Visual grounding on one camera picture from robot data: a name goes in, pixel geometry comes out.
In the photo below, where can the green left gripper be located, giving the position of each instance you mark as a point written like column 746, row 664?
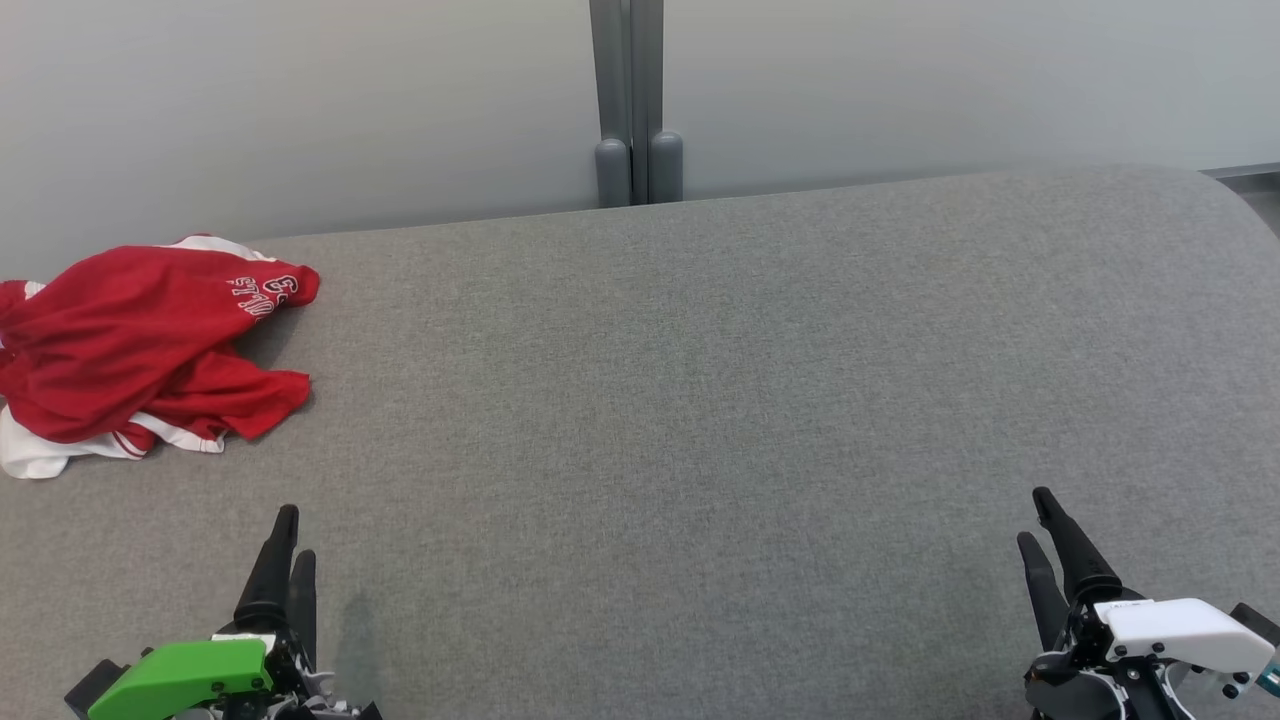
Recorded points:
column 190, row 675

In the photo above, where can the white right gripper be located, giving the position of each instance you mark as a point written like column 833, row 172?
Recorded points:
column 1170, row 635

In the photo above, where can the red shorts with white stripe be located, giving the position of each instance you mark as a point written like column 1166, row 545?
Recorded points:
column 130, row 300

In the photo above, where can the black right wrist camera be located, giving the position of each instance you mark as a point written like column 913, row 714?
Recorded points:
column 1262, row 630

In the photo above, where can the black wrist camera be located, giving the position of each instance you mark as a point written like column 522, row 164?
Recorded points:
column 95, row 688
column 1262, row 630

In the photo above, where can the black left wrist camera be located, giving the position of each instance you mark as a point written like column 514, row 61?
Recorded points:
column 95, row 688

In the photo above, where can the grey wall baseboard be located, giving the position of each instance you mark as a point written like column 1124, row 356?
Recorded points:
column 1245, row 170

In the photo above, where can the grey partition post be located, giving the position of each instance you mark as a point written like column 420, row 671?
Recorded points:
column 612, row 100

